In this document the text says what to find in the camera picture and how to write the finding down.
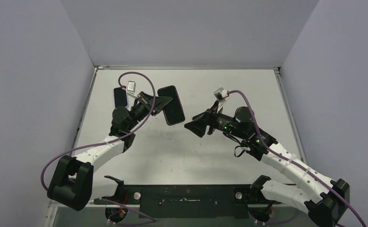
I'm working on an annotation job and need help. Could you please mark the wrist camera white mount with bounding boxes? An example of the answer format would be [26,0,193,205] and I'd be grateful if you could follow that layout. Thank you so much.
[214,87,230,113]
[122,81,139,99]

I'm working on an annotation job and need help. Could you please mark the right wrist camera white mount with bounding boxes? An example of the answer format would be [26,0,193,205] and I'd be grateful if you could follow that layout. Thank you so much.
[214,87,230,113]

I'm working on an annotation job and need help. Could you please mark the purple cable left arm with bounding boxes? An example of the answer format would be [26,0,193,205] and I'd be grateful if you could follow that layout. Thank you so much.
[40,71,157,192]

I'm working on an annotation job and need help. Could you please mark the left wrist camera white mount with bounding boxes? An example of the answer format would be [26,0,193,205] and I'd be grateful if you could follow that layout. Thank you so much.
[122,81,139,99]

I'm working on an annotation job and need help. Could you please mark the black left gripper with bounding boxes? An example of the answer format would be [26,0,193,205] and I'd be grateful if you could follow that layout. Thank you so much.
[127,91,173,131]

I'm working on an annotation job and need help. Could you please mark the black phone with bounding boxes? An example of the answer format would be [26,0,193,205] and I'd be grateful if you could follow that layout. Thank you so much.
[113,87,128,108]

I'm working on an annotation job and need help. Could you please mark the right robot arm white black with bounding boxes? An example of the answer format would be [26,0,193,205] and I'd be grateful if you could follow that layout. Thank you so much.
[184,106,350,227]

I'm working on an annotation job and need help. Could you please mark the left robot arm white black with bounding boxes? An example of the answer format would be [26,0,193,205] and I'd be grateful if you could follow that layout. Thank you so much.
[47,92,175,211]

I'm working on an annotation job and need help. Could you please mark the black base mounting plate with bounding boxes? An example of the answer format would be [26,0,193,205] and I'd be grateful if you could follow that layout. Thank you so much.
[121,184,259,219]

